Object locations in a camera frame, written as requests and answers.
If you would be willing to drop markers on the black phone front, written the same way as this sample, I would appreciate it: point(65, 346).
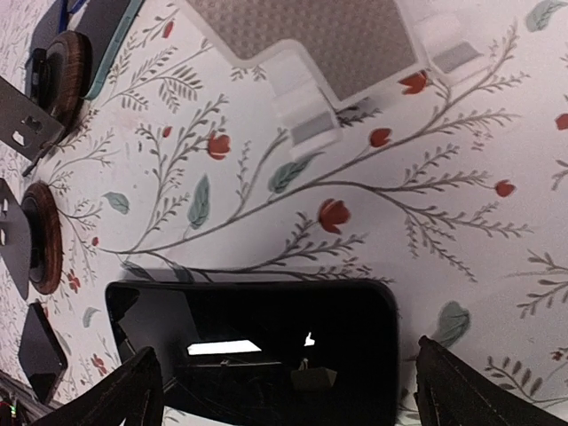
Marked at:
point(41, 356)

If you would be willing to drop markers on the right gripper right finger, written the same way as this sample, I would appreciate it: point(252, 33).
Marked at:
point(450, 392)

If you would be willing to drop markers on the floral table mat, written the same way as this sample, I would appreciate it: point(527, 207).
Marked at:
point(454, 194)

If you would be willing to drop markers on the white silver phone stand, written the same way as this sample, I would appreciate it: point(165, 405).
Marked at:
point(323, 56)

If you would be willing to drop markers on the black phone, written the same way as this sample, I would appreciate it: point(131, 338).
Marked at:
point(267, 353)
point(41, 356)

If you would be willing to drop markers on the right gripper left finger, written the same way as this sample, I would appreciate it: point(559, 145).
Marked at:
point(130, 395)

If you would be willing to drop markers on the black stand wooden base front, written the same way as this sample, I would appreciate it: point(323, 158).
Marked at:
point(31, 240)

